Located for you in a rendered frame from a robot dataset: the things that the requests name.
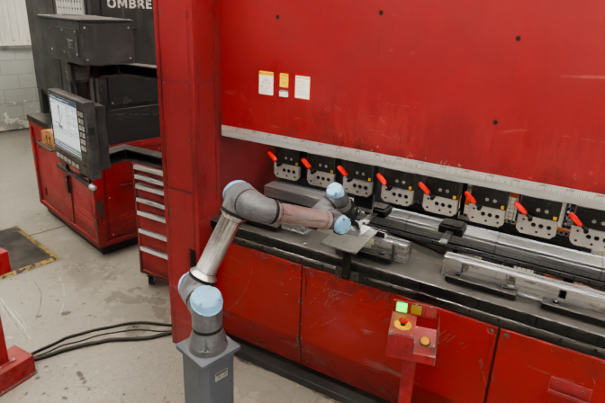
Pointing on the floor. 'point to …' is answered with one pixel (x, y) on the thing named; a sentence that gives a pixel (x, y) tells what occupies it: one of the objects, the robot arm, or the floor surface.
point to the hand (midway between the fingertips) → (352, 231)
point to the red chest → (150, 221)
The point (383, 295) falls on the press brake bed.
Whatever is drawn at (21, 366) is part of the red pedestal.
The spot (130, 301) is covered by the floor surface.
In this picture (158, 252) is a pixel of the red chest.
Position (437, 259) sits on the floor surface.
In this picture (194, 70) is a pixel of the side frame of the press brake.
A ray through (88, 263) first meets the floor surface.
